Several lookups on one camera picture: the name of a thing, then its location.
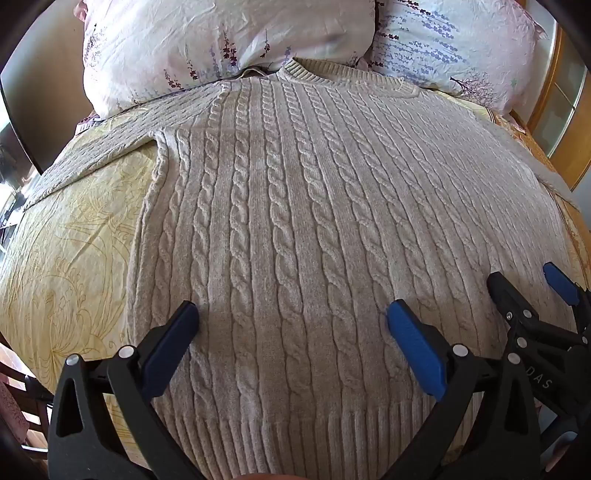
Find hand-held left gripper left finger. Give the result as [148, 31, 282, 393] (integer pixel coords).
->
[48, 301, 201, 480]

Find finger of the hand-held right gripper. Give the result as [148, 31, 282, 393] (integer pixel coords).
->
[489, 272, 588, 359]
[543, 261, 591, 344]

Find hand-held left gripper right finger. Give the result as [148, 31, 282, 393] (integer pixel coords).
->
[383, 299, 542, 480]

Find cream cable-knit sweater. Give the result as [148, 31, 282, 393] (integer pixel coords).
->
[21, 58, 578, 480]

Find yellow patterned bedsheet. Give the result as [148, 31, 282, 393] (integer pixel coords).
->
[0, 90, 591, 462]

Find wooden chair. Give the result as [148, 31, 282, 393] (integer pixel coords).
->
[0, 339, 61, 464]

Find wooden headboard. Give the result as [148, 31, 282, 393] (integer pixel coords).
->
[508, 23, 591, 191]

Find white pillow blue flowers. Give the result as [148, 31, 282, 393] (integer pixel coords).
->
[365, 0, 549, 116]

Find dark panel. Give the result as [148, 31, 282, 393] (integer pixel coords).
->
[0, 60, 44, 178]

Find white pillow maroon flowers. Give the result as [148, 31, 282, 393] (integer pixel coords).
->
[76, 0, 377, 121]

